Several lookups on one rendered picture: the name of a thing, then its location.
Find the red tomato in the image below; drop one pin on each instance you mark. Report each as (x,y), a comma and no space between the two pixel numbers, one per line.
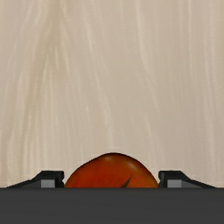
(109,172)

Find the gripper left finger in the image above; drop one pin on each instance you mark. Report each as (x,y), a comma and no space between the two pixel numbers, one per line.
(48,178)

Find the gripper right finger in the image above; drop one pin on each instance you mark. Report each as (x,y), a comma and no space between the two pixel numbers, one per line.
(175,178)

